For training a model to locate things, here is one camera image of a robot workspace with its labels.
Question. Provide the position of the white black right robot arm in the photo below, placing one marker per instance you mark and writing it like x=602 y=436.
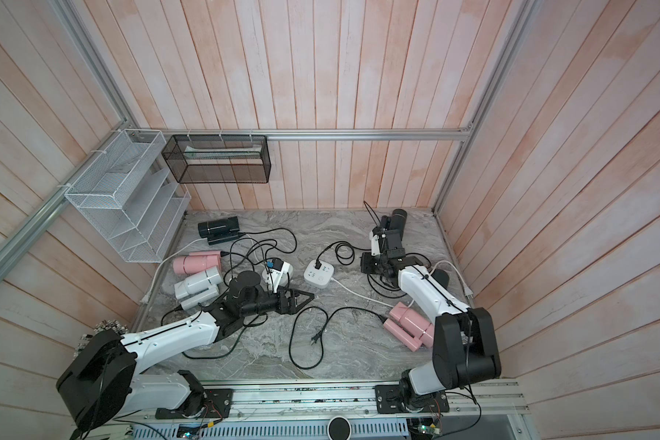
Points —
x=462 y=339

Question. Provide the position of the dark green dryer far right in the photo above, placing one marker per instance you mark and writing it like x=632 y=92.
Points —
x=396 y=221

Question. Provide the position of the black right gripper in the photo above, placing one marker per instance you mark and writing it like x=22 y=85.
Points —
x=366 y=259

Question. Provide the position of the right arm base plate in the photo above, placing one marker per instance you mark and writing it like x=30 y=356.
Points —
x=399 y=398

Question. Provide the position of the pink folded hair dryer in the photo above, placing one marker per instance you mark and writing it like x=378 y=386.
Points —
x=197 y=261

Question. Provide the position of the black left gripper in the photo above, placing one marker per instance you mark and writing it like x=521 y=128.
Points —
x=292 y=301

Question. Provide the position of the black mesh wall basket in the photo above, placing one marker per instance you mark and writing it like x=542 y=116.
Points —
x=218 y=158

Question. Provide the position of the white square power strip left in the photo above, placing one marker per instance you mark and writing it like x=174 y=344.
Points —
x=283 y=272

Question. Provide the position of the red pencil cup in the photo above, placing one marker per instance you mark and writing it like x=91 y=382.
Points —
x=105 y=325

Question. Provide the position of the white hair dryer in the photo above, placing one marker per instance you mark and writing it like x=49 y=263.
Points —
x=200 y=288

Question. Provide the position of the round black white knob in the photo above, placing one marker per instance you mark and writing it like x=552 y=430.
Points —
x=339 y=428

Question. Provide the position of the white wire mesh shelf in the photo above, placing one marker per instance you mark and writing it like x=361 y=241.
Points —
x=134 y=207

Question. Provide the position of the white square power strip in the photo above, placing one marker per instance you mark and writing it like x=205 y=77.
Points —
x=319 y=273
x=283 y=272

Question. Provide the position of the pink hair dryer under arm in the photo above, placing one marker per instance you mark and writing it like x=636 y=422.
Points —
x=409 y=327

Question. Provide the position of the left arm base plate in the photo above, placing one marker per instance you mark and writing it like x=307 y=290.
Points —
x=215 y=403

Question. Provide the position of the dark green unfolded hair dryer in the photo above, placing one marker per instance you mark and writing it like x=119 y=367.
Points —
x=442 y=278

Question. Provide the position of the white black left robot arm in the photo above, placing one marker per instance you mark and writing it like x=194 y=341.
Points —
x=108 y=377

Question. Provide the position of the white square power strip right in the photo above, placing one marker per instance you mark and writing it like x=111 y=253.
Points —
x=319 y=273

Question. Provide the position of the dark green folded hair dryer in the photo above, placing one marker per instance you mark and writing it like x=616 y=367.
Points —
x=220 y=230

